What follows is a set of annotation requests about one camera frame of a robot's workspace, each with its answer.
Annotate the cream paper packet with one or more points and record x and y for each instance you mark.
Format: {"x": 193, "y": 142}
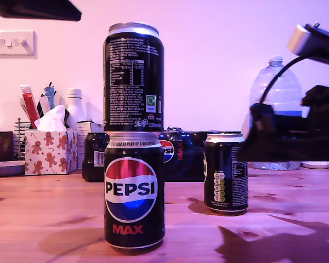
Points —
{"x": 22, "y": 107}

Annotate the white wall light switch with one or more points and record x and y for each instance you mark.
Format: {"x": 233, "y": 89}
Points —
{"x": 13, "y": 52}

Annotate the gingerbread print tissue box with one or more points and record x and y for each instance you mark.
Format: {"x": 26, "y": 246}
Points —
{"x": 49, "y": 156}

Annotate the dark patterned box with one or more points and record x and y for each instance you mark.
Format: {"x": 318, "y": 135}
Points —
{"x": 1, "y": 146}

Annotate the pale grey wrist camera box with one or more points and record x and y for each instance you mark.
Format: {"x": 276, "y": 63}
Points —
{"x": 304, "y": 43}

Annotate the white paper tissue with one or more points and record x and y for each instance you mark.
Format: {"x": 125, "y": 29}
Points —
{"x": 50, "y": 119}

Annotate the white paper sachet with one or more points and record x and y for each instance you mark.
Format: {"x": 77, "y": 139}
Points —
{"x": 44, "y": 105}

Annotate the large clear water bottle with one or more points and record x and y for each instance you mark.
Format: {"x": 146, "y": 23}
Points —
{"x": 279, "y": 87}

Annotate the small white round camera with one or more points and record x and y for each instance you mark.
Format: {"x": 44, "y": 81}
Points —
{"x": 316, "y": 165}

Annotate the black Pepsi Max can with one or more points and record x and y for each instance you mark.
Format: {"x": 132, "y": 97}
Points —
{"x": 131, "y": 82}
{"x": 131, "y": 191}
{"x": 224, "y": 186}

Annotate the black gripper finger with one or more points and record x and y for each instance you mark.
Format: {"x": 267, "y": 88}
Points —
{"x": 38, "y": 9}
{"x": 266, "y": 142}

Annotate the grey plate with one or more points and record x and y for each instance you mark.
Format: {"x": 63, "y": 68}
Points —
{"x": 5, "y": 169}

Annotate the small white cardboard box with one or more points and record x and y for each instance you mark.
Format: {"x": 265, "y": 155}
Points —
{"x": 85, "y": 127}

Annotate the black Pepsi Max multipack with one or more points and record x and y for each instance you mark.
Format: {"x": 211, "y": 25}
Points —
{"x": 186, "y": 167}

